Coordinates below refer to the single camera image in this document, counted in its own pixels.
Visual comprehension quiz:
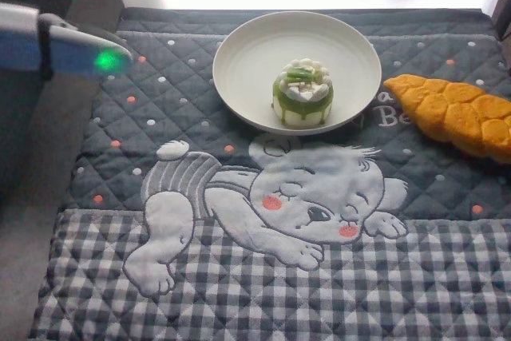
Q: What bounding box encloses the grey quilt with bear print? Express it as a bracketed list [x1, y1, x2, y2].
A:
[26, 6, 511, 341]

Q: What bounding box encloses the orange toy bread loaf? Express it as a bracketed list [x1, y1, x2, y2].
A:
[382, 73, 511, 176]

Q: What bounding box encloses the white cake with green glaze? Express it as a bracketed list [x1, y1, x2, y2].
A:
[272, 57, 335, 127]

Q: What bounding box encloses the white round plate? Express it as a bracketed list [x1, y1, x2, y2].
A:
[212, 11, 383, 133]

